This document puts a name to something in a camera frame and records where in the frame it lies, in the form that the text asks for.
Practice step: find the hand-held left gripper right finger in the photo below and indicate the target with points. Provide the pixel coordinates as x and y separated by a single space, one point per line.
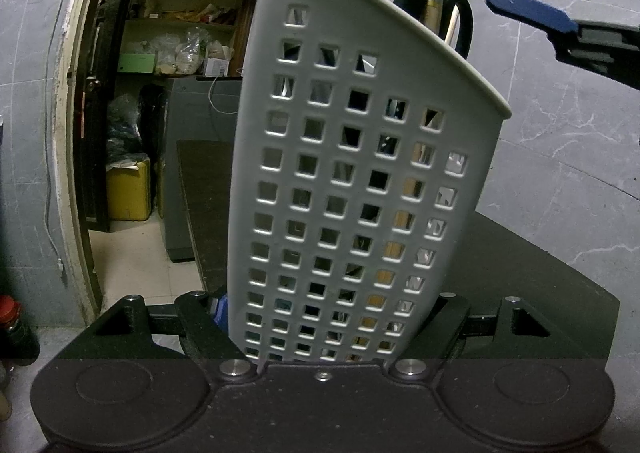
445 318

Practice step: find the grey cabinet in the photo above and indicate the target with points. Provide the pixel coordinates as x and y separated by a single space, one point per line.
200 133

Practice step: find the black plastic bag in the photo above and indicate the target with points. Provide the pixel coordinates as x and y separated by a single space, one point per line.
122 128

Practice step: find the cream door frame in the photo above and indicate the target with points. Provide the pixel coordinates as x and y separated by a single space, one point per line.
72 83

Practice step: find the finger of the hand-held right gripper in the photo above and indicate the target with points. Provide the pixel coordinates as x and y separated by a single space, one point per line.
530 10

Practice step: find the red-capped dark bottle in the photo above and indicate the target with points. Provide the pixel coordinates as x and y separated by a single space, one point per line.
15 328

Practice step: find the small white box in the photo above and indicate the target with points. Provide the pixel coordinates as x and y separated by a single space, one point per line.
216 67

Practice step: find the dark wooden door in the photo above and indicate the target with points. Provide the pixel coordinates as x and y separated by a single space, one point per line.
95 133

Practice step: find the white perforated utensil holder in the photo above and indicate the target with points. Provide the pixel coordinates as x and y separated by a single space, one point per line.
350 18

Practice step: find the green box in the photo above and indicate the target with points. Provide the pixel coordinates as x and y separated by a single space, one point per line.
136 63

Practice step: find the clear plastic bag pile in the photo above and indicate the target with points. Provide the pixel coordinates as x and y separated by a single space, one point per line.
185 50

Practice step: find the yellow jerry can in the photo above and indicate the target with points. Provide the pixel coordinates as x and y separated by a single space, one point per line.
129 190

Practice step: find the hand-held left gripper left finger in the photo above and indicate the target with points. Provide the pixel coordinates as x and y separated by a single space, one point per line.
221 313

